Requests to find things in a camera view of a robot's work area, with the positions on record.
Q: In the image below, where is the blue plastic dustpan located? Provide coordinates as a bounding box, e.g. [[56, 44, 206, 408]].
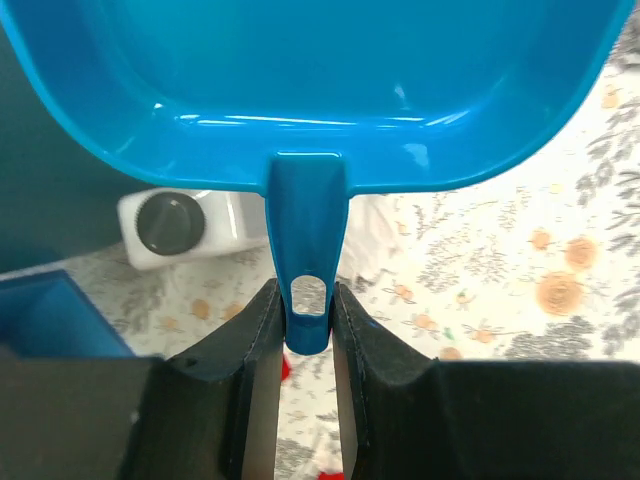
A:
[[0, 0, 636, 357]]

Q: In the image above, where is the red paper scrap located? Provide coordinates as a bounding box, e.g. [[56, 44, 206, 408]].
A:
[[281, 355, 291, 382]]

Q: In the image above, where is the teal plastic waste bin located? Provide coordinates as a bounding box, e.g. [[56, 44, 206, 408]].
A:
[[1, 29, 150, 272]]

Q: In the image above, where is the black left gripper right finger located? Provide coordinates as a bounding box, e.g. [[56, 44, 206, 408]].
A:
[[332, 284, 639, 479]]

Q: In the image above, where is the blue pink yellow shelf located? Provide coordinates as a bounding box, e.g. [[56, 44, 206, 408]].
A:
[[1, 270, 134, 358]]

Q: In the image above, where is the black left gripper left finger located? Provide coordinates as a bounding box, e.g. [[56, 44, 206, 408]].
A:
[[1, 280, 280, 479]]

